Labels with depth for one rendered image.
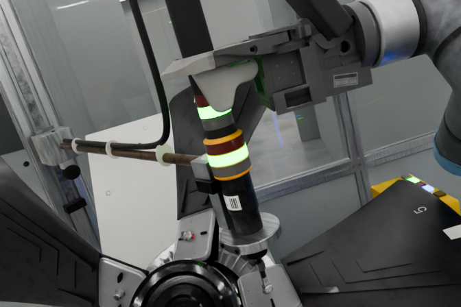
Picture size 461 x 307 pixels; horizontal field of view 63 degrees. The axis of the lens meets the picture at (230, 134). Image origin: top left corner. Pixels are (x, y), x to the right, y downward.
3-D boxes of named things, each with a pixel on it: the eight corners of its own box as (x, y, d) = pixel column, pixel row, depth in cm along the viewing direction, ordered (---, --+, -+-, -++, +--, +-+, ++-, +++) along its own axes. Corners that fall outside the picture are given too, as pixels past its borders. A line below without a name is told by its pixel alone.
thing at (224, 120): (197, 131, 40) (194, 120, 40) (220, 120, 42) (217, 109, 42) (217, 131, 37) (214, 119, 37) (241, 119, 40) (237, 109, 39)
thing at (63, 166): (62, 181, 88) (54, 162, 87) (78, 174, 91) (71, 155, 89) (69, 183, 84) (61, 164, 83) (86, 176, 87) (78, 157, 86)
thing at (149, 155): (60, 150, 84) (58, 144, 84) (66, 147, 85) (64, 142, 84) (207, 170, 43) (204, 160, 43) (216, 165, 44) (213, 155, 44)
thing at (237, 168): (205, 176, 41) (202, 166, 41) (232, 160, 44) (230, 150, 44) (231, 180, 38) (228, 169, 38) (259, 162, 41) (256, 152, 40)
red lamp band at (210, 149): (198, 154, 41) (195, 144, 40) (227, 139, 43) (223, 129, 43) (224, 157, 37) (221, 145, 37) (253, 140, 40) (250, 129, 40)
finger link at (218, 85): (180, 129, 34) (270, 99, 36) (160, 66, 33) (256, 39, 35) (174, 124, 37) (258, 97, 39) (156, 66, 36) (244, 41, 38)
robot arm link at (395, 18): (414, -17, 36) (371, -6, 43) (369, -5, 35) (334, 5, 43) (424, 60, 37) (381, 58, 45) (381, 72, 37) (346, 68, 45)
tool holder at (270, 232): (200, 242, 45) (175, 168, 43) (240, 213, 49) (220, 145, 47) (252, 262, 38) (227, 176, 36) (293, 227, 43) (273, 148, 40)
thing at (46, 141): (41, 166, 91) (27, 133, 89) (69, 154, 95) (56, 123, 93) (54, 169, 83) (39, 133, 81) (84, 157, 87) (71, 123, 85)
